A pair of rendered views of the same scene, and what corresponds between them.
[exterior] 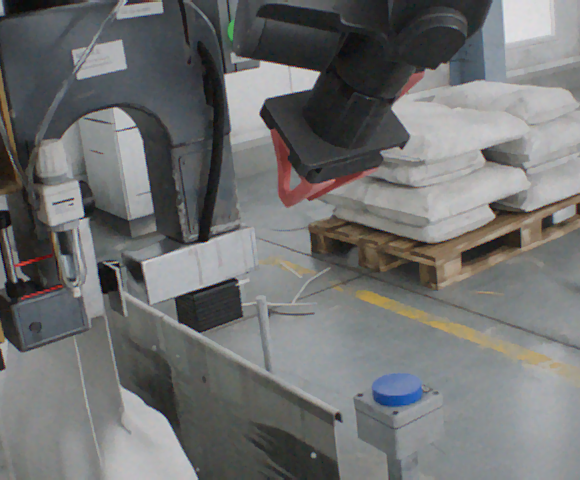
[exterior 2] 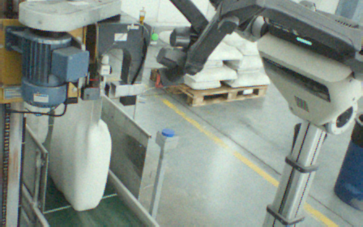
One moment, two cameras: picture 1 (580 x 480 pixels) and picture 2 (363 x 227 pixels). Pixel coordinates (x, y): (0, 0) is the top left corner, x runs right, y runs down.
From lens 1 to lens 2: 0.92 m
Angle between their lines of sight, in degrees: 9
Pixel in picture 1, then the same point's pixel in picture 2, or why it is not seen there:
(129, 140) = not seen: hidden behind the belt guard
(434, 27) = (191, 70)
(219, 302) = (130, 100)
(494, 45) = not seen: hidden behind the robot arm
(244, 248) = (140, 88)
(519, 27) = not seen: hidden behind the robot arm
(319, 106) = (168, 73)
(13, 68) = (100, 35)
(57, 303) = (94, 91)
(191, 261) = (127, 88)
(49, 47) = (110, 32)
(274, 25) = (164, 60)
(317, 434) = (143, 140)
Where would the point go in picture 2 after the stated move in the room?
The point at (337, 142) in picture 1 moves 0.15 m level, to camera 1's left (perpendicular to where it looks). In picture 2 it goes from (170, 80) to (129, 74)
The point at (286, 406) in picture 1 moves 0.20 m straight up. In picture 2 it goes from (136, 130) to (142, 96)
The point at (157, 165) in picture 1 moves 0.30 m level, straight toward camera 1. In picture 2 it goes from (125, 63) to (130, 89)
